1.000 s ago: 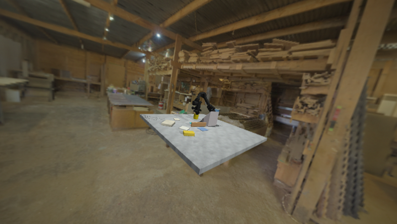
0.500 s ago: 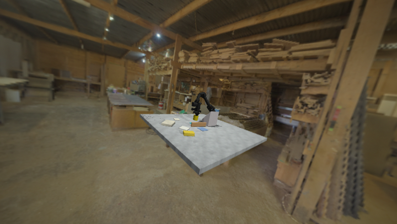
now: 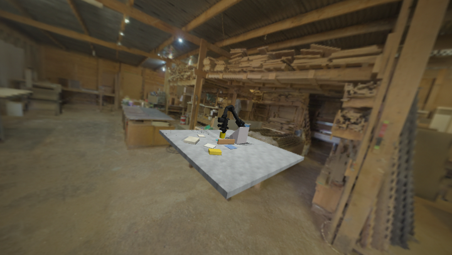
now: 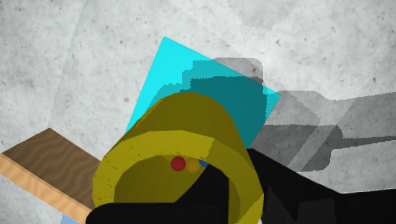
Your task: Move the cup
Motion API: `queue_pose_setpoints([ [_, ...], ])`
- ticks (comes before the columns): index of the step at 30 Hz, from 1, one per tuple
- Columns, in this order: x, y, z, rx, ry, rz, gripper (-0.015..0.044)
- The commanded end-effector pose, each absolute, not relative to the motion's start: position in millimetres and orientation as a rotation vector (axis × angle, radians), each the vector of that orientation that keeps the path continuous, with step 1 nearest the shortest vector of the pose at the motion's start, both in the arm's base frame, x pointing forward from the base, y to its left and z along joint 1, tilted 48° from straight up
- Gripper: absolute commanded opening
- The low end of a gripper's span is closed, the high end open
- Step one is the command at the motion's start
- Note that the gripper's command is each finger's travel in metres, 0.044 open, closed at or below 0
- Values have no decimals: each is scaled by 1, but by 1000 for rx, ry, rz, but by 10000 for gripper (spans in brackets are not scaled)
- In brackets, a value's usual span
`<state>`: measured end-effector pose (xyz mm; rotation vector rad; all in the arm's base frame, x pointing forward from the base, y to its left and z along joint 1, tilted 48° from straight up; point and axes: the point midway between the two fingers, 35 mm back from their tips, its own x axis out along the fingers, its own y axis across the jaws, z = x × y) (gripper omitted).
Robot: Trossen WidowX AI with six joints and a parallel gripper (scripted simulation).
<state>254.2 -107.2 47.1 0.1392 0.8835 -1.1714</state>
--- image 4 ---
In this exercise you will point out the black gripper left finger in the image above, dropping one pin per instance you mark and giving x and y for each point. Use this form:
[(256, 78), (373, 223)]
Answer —
[(205, 202)]

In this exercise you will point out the yellow cup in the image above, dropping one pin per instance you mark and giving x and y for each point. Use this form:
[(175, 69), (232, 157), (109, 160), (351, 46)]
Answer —
[(138, 168)]

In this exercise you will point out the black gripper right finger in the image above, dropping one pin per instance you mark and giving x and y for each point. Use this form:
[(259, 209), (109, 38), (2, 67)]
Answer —
[(290, 198)]

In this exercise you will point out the blue marble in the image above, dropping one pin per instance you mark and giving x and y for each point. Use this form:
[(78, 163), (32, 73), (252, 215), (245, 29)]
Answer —
[(203, 163)]

